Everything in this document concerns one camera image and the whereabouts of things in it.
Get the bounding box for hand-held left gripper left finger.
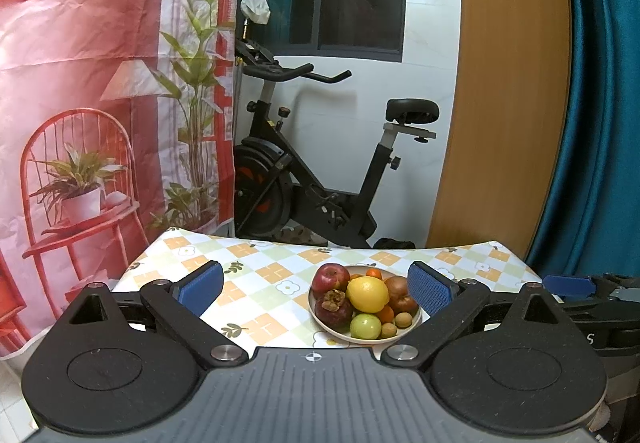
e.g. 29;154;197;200
70;260;249;370

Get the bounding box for teal curtain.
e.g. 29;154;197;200
522;0;640;282

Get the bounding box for brown sandals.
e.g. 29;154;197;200
279;225;329;247

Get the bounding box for green round fruit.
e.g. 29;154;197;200
350;313;384;340

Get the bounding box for beige plate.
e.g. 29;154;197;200
307;264;424;347

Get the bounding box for purple mangosteen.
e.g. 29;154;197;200
314;289;355;329

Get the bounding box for wooden door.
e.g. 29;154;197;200
425;0;574;249

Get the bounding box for white plastic cover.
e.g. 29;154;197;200
240;0;271;24

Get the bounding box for dark red apple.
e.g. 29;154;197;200
311;263;351;294

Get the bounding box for black exercise bike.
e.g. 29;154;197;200
234;36;441;250

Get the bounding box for yellow lemon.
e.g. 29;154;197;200
346;275;390;314

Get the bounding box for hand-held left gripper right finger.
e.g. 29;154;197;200
382;260;571;370

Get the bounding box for black bag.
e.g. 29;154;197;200
372;237;416;250

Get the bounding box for printed red wall cloth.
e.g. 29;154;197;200
0;0;247;360

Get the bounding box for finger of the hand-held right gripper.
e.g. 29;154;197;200
561;300;640;324
542;273;640;302

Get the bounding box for large light red apple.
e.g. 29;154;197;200
384;275;419;316

